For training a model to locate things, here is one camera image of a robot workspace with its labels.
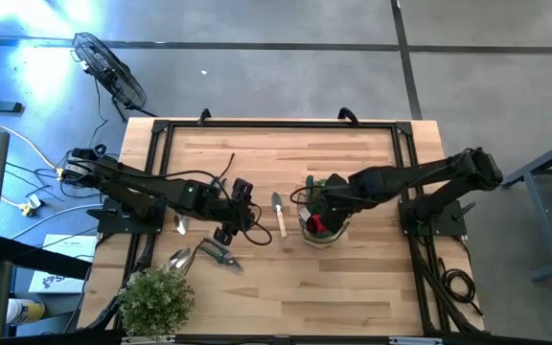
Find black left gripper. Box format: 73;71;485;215
211;176;258;246

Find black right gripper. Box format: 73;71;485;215
311;172;364;236

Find red garden gloves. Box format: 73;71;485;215
306;214;331;237

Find green spray bottle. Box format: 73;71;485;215
299;174;328;221

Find beige green gardening bag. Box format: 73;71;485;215
295;174;352;250

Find green pruning shears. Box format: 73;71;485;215
194;237;245;274

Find silver garden trowel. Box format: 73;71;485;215
173;213;192;237
167;245;193;271

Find artificial green potted plant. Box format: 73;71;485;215
118;265;196;339

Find white blue strip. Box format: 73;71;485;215
389;336;444;345

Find white printed box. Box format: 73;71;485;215
28;233;99;295

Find black floor fan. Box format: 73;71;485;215
70;32;158;121

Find black diagonal beam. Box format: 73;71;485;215
0;236;94;282

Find white yellow power plug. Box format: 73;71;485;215
18;194;43;218

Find yellow white can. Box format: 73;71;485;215
5;297;47;328

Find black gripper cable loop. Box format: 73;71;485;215
244;203;274;247

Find black table frame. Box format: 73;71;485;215
78;117;487;345

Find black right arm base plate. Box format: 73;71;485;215
398;198;469;237

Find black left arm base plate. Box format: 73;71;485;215
86;195;167;236

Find coiled black cable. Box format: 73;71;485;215
438;257;484;317

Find blue grey metal bench frame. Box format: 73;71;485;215
497;131;552;283

